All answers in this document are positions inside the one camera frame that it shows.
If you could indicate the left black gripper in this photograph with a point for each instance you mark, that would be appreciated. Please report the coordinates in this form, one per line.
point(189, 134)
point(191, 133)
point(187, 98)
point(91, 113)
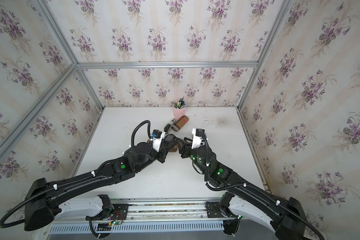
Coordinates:
point(163, 151)

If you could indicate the pens in bucket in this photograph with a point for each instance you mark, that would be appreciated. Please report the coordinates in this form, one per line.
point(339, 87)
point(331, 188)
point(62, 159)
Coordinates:
point(180, 104)

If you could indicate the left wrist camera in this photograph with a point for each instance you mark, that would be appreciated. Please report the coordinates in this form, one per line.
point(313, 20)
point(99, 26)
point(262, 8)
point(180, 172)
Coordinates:
point(157, 137)

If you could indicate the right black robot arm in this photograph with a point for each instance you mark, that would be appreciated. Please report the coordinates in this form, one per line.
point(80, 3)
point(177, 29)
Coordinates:
point(243, 199)

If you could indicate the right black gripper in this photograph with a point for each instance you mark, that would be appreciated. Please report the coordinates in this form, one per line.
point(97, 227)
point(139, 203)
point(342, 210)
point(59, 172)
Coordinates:
point(186, 149)

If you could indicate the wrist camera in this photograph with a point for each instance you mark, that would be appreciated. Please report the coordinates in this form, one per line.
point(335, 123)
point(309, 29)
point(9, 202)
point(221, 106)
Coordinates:
point(197, 140)
point(157, 137)

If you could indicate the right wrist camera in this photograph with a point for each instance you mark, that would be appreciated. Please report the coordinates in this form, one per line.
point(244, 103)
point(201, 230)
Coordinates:
point(197, 140)

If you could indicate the aluminium mounting rail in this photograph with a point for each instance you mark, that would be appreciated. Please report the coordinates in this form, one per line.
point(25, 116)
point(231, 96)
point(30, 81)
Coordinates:
point(143, 216)

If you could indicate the wooden watch stand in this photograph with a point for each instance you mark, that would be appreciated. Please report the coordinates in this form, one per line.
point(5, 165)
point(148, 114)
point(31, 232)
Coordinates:
point(173, 150)

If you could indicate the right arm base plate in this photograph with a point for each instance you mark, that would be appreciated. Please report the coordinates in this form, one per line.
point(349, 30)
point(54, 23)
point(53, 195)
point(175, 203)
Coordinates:
point(216, 210)

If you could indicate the pink pen bucket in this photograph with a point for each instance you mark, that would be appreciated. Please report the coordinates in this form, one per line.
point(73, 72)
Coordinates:
point(178, 113)

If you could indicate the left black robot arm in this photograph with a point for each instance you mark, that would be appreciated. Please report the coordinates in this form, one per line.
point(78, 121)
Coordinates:
point(42, 202)

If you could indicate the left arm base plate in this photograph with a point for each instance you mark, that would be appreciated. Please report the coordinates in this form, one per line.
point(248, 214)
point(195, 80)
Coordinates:
point(117, 213)

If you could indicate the black sport watch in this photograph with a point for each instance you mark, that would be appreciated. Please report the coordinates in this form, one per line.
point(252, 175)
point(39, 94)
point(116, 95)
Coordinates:
point(171, 140)

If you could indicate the black and beige stapler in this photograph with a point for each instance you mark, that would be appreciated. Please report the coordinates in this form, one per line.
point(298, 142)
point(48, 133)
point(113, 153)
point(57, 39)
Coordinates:
point(168, 127)

